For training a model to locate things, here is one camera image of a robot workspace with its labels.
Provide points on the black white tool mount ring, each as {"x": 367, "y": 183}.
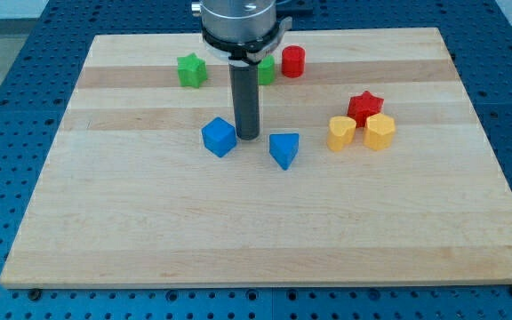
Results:
{"x": 243, "y": 54}

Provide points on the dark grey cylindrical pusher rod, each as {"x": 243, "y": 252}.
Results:
{"x": 246, "y": 105}

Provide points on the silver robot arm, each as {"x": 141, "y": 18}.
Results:
{"x": 242, "y": 33}

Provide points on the green star block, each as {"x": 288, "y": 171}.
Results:
{"x": 191, "y": 71}

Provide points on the yellow heart block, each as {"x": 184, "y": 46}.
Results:
{"x": 341, "y": 131}

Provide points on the red star block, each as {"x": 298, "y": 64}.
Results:
{"x": 362, "y": 106}

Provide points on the green cylinder block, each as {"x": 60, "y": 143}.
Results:
{"x": 266, "y": 71}

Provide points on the red cylinder block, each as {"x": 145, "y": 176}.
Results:
{"x": 293, "y": 61}

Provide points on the blue cube block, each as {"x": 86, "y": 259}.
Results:
{"x": 219, "y": 136}

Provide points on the blue triangle block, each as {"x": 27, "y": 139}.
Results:
{"x": 284, "y": 147}

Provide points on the yellow hexagon block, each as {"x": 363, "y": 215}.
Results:
{"x": 379, "y": 131}

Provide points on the light wooden board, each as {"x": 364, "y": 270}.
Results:
{"x": 129, "y": 197}

